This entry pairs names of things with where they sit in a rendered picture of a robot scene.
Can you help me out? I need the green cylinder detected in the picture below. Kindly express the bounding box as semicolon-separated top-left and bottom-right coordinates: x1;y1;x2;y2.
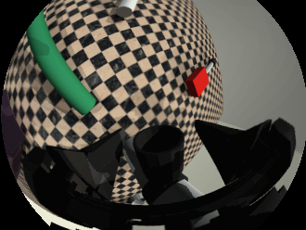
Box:
26;10;96;115

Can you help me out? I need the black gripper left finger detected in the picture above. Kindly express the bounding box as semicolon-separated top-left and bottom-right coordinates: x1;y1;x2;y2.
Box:
45;127;126;201

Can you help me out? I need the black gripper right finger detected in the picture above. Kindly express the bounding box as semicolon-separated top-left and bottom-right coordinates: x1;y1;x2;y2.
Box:
194;119;272;185

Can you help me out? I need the white cylinder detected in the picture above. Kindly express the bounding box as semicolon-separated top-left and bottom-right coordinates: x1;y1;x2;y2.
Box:
116;0;137;18

